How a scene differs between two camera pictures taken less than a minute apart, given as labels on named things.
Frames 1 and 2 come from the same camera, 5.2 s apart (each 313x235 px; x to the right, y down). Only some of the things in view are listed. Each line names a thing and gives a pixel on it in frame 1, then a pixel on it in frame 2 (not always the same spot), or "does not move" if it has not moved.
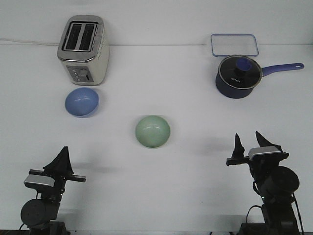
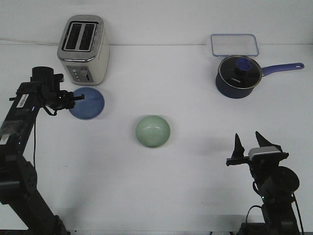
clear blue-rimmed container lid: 233,45 does not move
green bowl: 152,131 does not move
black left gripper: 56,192 -> 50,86
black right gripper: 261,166 does not move
